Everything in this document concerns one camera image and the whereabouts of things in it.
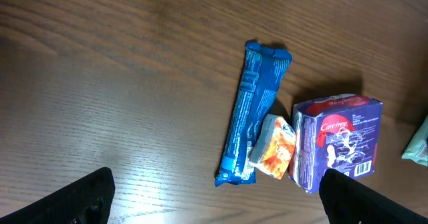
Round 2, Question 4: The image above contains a mint green wipes packet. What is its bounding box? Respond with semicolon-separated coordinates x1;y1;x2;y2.
401;117;428;167

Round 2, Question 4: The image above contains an orange tissue packet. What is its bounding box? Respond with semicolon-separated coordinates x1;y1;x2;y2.
249;114;297;180

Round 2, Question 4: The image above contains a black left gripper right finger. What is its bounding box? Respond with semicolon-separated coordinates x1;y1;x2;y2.
319;169;427;224

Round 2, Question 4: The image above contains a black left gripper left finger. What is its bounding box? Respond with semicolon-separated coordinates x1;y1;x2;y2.
1;167;115;224

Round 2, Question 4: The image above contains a blue biscuit packet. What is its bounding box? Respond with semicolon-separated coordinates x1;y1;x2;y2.
215;41;292;187

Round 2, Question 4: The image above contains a purple Carefree pad pack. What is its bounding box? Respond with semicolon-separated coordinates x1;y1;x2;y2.
288;94;383;193

